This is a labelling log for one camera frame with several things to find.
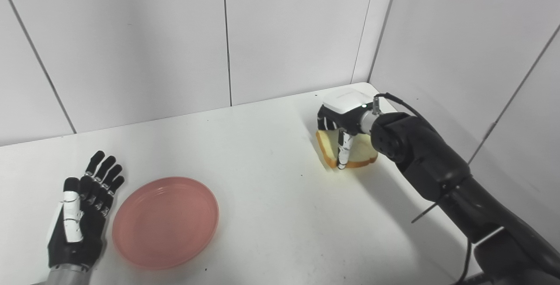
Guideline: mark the pink plate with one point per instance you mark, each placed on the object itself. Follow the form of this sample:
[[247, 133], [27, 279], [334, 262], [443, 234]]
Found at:
[[166, 223]]

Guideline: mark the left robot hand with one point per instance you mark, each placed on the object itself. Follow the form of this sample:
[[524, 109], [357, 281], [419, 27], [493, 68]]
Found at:
[[83, 219]]

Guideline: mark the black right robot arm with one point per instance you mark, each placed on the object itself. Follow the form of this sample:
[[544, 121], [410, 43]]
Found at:
[[459, 184]]

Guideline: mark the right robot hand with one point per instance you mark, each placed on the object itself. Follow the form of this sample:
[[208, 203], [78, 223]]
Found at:
[[345, 118]]

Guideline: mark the slice of bread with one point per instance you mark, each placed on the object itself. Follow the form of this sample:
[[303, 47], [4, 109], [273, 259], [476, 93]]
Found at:
[[361, 153]]

